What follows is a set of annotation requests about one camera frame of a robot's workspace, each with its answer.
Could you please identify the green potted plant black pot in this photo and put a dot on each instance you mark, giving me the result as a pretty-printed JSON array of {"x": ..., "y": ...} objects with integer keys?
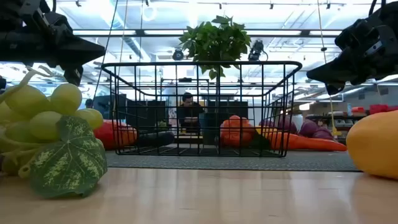
[{"x": 214, "y": 40}]

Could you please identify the grey woven placemat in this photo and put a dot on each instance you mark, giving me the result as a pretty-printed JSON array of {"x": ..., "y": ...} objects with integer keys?
[{"x": 217, "y": 161}]

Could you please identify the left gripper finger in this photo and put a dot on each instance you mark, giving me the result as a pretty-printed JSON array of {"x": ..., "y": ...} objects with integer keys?
[
  {"x": 73, "y": 74},
  {"x": 77, "y": 49}
]

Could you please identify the red and yellow mango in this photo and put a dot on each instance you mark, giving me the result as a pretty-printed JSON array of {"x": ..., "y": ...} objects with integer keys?
[{"x": 112, "y": 133}]

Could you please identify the black computer monitor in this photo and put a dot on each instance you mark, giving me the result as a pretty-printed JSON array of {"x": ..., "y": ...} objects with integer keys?
[{"x": 109, "y": 107}]

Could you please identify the dark purple eggplant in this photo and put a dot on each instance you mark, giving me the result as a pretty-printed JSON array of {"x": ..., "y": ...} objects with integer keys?
[{"x": 155, "y": 139}]

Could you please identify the green grape bunch with leaf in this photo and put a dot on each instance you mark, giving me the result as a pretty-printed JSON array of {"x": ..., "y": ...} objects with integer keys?
[{"x": 66, "y": 98}]

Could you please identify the black mounted camera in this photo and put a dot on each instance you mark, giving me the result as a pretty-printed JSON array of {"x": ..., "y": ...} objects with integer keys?
[
  {"x": 178, "y": 54},
  {"x": 256, "y": 49}
]

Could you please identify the person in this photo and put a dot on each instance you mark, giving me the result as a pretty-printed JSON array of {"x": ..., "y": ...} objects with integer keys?
[
  {"x": 89, "y": 103},
  {"x": 188, "y": 109}
]

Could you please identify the orange carrot with green leaves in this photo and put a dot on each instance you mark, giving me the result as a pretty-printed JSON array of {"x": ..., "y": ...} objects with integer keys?
[{"x": 304, "y": 143}]

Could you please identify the yellow orange oval fruit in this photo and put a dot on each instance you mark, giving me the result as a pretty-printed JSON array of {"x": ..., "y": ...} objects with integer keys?
[{"x": 376, "y": 146}]

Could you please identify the red bell pepper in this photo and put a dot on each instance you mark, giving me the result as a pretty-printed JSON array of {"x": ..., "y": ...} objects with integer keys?
[{"x": 236, "y": 130}]

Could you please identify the red storage bin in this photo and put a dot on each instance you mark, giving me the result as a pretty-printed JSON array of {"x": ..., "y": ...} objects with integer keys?
[
  {"x": 357, "y": 109},
  {"x": 378, "y": 109}
]

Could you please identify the black storage shelf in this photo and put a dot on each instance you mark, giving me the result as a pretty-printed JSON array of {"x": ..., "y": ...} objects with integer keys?
[{"x": 342, "y": 118}]

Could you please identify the black overhead bar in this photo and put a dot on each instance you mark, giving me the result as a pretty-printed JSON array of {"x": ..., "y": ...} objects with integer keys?
[{"x": 124, "y": 32}]

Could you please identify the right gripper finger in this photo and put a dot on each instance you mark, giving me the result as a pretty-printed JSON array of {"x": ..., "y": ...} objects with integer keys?
[
  {"x": 335, "y": 70},
  {"x": 335, "y": 88}
]

